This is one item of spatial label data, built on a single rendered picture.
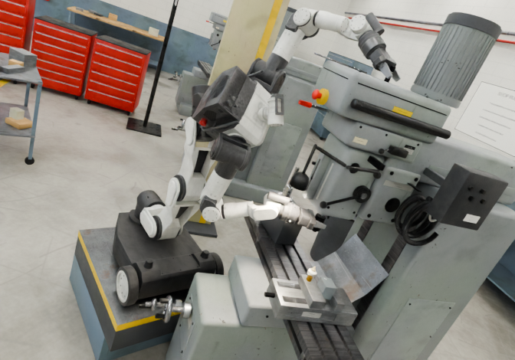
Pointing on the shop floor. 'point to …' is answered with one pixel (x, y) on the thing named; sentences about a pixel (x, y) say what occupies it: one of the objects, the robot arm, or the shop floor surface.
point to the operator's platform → (97, 251)
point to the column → (424, 281)
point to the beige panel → (247, 44)
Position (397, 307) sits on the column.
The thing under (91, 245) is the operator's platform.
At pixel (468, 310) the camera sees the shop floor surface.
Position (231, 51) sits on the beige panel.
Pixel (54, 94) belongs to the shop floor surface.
